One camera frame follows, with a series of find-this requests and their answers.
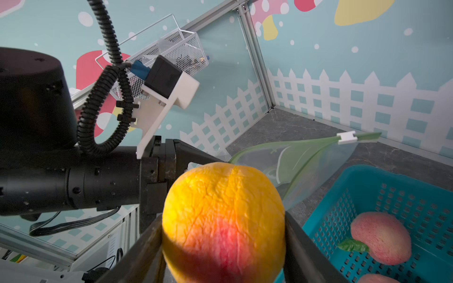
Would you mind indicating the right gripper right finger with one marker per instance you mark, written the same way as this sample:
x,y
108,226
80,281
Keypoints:
x,y
304,262

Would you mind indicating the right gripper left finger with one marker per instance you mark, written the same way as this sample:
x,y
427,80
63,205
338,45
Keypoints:
x,y
144,262

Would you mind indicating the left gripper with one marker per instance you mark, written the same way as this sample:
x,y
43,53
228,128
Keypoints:
x,y
160,166

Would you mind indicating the pink peach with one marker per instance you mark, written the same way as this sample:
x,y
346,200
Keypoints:
x,y
376,278
381,235

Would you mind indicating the clear green zip-top bag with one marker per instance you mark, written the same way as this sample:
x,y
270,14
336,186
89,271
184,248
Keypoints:
x,y
298,168

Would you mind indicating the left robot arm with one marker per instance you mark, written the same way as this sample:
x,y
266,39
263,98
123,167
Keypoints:
x,y
62,170

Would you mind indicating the teal plastic basket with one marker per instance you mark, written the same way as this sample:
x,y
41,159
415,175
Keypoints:
x,y
426,211

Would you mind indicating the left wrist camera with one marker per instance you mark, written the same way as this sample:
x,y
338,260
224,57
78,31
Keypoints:
x,y
162,85

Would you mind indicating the white wire wall basket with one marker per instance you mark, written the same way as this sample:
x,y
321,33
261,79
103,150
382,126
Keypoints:
x,y
165,37

